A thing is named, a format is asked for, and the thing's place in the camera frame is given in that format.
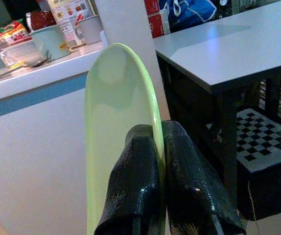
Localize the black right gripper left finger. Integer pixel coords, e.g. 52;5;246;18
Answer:
93;124;161;235

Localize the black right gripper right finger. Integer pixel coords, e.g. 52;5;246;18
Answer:
160;119;247;235

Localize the light green plate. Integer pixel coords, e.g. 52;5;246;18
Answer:
84;43;167;235

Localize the black chair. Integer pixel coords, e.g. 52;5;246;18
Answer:
235;70;281;221

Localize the white kitchen counter cabinet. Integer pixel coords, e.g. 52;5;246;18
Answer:
0;47;107;235

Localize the grey dining table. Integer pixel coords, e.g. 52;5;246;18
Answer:
153;0;281;213

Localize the metal fork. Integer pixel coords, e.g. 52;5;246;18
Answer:
0;50;52;83

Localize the grey cup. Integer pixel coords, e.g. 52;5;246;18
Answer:
74;15;104;46

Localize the red cardboard box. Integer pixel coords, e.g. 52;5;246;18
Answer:
147;12;171;39
144;0;167;16

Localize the pale green cup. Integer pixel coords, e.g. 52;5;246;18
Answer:
29;24;70;61

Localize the blue bag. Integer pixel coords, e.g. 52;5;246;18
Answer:
166;0;217;32

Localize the tall white cracker pack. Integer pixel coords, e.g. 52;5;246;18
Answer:
47;0;89;48

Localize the dark red snack bag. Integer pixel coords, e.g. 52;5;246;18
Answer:
29;10;57;31

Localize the yellow white noodle pack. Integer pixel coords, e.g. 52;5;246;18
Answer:
0;19;32;68

